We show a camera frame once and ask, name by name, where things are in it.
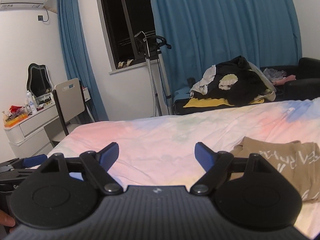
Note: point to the black sofa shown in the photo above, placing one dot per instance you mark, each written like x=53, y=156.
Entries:
x=305, y=86

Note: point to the beige chair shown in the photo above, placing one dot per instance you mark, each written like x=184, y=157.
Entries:
x=71, y=108

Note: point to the pastel tie-dye bedsheet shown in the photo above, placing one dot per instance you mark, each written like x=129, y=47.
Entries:
x=160, y=151

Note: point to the white dressing table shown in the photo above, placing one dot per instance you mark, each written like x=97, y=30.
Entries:
x=37, y=134

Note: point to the black clothes pile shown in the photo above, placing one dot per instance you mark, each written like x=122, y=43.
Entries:
x=251, y=84

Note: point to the blue curtain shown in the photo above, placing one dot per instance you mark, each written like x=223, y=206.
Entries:
x=206, y=32
x=75, y=54

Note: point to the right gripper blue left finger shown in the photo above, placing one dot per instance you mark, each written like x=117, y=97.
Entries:
x=108, y=156

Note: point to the person's hand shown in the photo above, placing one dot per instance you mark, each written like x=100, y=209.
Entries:
x=7, y=220

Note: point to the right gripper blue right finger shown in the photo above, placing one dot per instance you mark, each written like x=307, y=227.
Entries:
x=205, y=156

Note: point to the cream knit item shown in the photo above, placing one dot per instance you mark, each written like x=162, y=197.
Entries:
x=227, y=81

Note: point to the blue curtain left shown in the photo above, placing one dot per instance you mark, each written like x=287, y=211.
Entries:
x=75, y=54

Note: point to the dark window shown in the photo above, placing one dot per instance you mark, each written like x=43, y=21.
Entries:
x=124, y=19

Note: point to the white spray bottle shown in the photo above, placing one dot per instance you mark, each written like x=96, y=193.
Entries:
x=31, y=102

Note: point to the white garment on pile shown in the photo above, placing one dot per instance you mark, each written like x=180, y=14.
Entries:
x=202, y=85

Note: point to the tan printed t-shirt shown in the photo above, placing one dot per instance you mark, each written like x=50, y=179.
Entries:
x=298, y=162

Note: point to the yellow towel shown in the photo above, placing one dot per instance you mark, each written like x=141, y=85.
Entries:
x=206, y=103

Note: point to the black framed vanity mirror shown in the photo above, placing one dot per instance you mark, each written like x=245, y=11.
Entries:
x=38, y=81

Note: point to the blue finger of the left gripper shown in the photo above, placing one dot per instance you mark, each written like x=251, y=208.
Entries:
x=34, y=161

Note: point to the blue curtain right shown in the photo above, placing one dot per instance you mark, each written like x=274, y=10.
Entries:
x=206, y=32

